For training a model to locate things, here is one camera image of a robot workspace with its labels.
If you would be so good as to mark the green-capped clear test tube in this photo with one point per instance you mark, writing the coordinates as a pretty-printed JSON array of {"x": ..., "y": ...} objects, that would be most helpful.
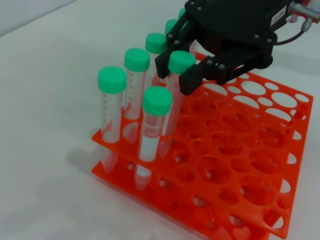
[
  {"x": 111, "y": 80},
  {"x": 156, "y": 43},
  {"x": 157, "y": 100},
  {"x": 137, "y": 60},
  {"x": 181, "y": 62},
  {"x": 171, "y": 26}
]

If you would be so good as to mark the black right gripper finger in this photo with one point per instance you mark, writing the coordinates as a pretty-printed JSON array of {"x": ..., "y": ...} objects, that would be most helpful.
[
  {"x": 192, "y": 80},
  {"x": 163, "y": 65}
]

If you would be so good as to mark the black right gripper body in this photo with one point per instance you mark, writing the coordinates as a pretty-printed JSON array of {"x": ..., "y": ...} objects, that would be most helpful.
[{"x": 225, "y": 25}]

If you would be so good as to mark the orange plastic test tube rack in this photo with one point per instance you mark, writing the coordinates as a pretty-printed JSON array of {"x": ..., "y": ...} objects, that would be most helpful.
[{"x": 197, "y": 147}]

